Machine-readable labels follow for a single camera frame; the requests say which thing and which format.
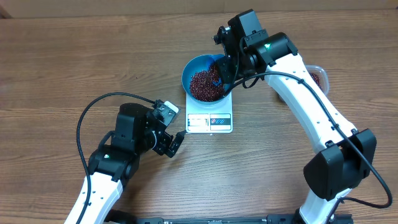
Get blue plastic measuring scoop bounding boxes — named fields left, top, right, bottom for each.
left=208, top=55, right=231, bottom=86

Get red adzuki beans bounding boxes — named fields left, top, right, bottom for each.
left=188, top=62, right=322, bottom=103

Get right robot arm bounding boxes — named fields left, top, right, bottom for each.
left=213, top=10, right=377, bottom=223

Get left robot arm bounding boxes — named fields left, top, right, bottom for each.
left=65, top=100, right=185, bottom=223

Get teal metal bowl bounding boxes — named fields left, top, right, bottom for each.
left=182, top=55, right=229, bottom=102

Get white digital kitchen scale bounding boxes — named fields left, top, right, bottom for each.
left=185, top=93, right=233, bottom=134

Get clear plastic food container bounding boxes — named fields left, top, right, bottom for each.
left=278, top=65, right=330, bottom=102

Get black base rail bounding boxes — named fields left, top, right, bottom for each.
left=105, top=210, right=354, bottom=224

